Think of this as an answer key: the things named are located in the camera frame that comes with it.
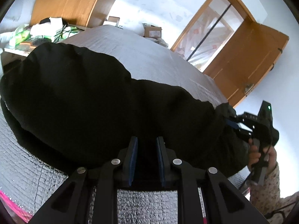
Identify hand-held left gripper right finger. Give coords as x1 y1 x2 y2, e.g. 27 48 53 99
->
156 136 269 224

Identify person's right forearm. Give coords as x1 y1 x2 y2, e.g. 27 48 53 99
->
249 162 281 215

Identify brown cardboard box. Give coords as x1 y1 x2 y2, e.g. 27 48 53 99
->
143 25 163 39

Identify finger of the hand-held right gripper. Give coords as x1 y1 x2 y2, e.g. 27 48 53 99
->
234 111 260 127
226 119 254 143

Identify small white box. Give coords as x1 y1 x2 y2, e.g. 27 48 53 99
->
106 16 121 29

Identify person's floral clothing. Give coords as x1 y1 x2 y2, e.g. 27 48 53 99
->
264 191 299 224

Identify wooden wardrobe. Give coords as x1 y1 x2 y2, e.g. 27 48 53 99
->
30 0 128 27

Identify grey parcel bags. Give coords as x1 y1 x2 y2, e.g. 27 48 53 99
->
153 37 170 48

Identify silver quilted foil mat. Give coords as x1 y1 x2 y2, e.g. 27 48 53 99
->
0 24 253 224

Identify pink bed sheet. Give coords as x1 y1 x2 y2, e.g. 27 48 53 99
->
0 190 33 218

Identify green tissue packet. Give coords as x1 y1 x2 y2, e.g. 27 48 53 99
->
9 25 32 47

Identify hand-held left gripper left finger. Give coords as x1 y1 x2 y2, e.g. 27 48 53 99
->
27 136 139 224

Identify black charger cables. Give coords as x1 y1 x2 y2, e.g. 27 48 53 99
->
53 23 85 43

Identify wooden door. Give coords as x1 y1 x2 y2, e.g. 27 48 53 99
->
203 20 290 108

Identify wooden hairbrush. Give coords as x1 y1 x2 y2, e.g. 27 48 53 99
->
20 38 51 46

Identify person's right hand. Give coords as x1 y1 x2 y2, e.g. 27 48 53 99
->
248 138 278 169

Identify white packaging pile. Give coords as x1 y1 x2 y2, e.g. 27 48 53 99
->
30 17 64 37

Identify black curtain strip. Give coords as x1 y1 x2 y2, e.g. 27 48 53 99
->
187 3 232 61

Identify clear printed door curtain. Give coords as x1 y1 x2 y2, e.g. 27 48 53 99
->
175 0 244 72

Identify wooden door frame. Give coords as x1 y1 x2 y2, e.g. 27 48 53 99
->
170 0 257 73

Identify black fleece garment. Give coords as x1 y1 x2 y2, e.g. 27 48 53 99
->
0 42 252 180

